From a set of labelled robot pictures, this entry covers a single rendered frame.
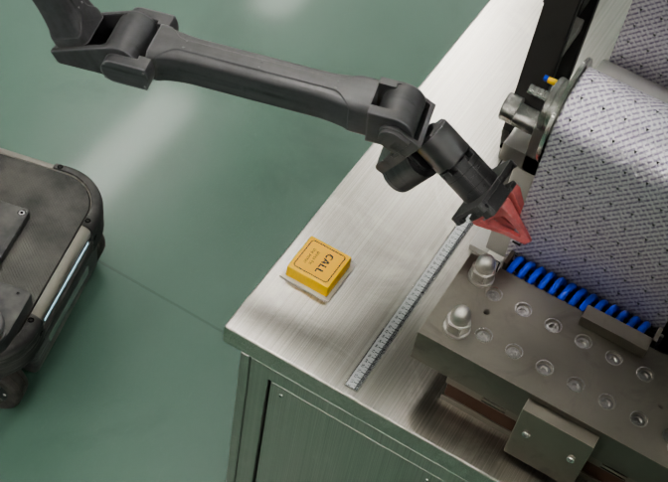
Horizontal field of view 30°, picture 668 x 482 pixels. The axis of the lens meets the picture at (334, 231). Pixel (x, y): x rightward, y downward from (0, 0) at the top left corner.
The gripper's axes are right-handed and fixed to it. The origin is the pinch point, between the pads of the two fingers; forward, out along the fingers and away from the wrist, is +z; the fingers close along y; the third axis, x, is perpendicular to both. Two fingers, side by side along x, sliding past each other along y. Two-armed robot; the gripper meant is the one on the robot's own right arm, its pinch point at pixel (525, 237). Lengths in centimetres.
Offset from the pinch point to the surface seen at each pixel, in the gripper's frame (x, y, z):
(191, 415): -119, -4, 6
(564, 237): 5.7, 0.3, 2.4
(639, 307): 7.1, 0.3, 16.4
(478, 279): -3.5, 8.4, -0.9
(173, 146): -143, -66, -36
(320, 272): -24.1, 11.7, -13.8
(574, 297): 2.3, 3.3, 9.7
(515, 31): -26, -56, -12
